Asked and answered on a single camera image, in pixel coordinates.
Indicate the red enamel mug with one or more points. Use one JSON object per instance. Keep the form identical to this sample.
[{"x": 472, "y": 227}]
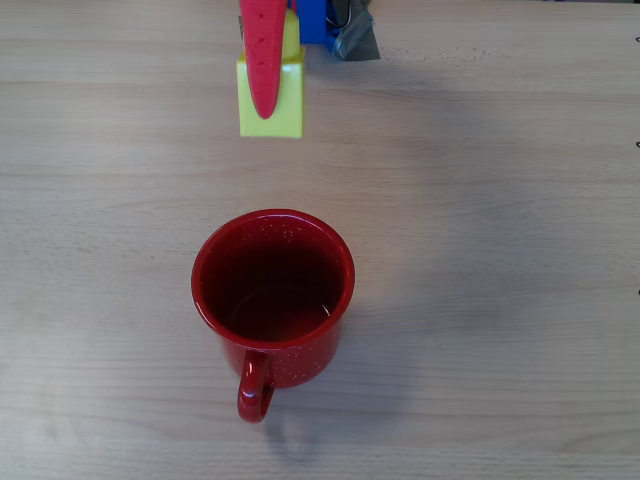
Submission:
[{"x": 272, "y": 280}]

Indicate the grey duct tape piece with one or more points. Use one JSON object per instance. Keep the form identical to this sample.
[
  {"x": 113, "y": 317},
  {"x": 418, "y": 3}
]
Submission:
[{"x": 357, "y": 42}]

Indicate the yellow-green plastic block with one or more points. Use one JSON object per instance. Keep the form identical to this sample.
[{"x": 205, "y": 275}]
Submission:
[{"x": 289, "y": 100}]

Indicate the red blue robot arm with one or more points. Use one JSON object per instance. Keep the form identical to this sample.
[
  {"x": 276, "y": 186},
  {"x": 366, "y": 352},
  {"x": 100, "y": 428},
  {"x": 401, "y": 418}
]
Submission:
[{"x": 312, "y": 22}]

